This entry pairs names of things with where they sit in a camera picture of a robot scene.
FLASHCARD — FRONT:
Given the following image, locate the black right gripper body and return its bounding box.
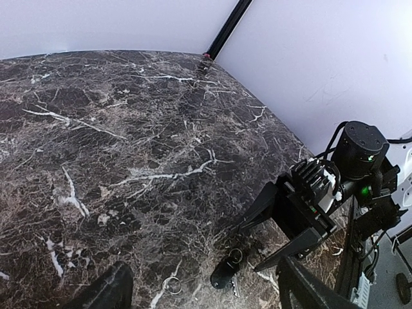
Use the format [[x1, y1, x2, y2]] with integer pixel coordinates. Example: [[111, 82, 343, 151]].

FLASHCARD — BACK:
[[272, 173, 337, 240]]

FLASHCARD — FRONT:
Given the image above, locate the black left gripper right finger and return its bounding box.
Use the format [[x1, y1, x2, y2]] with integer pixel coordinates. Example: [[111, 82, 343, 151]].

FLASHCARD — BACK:
[[276, 256, 359, 308]]

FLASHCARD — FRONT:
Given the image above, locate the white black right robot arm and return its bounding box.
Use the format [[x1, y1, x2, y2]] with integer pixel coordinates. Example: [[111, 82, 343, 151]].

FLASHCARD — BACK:
[[235, 121, 410, 272]]

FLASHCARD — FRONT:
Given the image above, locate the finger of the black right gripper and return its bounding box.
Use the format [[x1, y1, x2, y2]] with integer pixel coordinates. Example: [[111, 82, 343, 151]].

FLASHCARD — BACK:
[[238, 183, 278, 230], [254, 227, 322, 272]]

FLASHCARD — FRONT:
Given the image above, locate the white slotted cable duct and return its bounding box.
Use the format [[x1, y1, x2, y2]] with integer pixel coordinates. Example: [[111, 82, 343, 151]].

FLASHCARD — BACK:
[[350, 272, 376, 309]]

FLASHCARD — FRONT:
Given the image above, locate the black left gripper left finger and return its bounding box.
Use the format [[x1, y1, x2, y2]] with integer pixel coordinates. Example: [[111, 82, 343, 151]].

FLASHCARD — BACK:
[[63, 261, 134, 309]]

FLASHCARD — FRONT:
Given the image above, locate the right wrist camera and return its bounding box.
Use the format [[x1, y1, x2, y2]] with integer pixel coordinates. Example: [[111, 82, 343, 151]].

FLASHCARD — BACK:
[[290, 158, 342, 212]]

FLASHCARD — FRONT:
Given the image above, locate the black front rail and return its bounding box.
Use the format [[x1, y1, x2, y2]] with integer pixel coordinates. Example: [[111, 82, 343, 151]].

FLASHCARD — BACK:
[[334, 197, 365, 299]]

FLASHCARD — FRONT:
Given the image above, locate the small loose silver ring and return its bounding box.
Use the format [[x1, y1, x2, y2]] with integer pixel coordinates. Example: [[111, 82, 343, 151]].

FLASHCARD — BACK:
[[162, 276, 183, 295]]

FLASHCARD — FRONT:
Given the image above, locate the black right corner post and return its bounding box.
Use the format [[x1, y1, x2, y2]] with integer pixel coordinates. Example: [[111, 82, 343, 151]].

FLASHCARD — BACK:
[[203, 0, 252, 61]]

